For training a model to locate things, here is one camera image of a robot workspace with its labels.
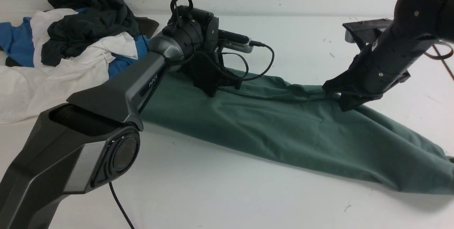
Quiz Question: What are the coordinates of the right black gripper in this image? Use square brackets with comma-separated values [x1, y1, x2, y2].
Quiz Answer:
[322, 27, 437, 111]

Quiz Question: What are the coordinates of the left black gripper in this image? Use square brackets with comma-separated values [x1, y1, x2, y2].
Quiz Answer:
[181, 12, 242, 98]

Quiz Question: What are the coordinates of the green long sleeve shirt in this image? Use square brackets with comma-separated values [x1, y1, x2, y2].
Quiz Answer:
[141, 72, 454, 195]

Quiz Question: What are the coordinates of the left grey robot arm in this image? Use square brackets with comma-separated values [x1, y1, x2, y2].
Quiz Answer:
[1, 5, 250, 229]

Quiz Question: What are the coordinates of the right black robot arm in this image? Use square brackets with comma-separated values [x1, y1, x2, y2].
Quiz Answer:
[322, 0, 454, 111]

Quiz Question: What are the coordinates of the dark grey shirt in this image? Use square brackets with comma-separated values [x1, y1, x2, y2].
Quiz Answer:
[6, 0, 160, 67]

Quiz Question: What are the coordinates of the white shirt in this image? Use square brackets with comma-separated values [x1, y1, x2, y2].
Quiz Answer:
[0, 9, 139, 124]

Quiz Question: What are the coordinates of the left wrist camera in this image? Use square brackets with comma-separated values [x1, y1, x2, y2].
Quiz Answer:
[218, 29, 253, 53]

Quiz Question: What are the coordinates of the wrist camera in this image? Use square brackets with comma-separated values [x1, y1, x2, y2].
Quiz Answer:
[342, 18, 392, 50]
[218, 29, 253, 53]

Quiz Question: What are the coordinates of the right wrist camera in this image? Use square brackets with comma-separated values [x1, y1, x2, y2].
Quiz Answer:
[342, 18, 392, 50]

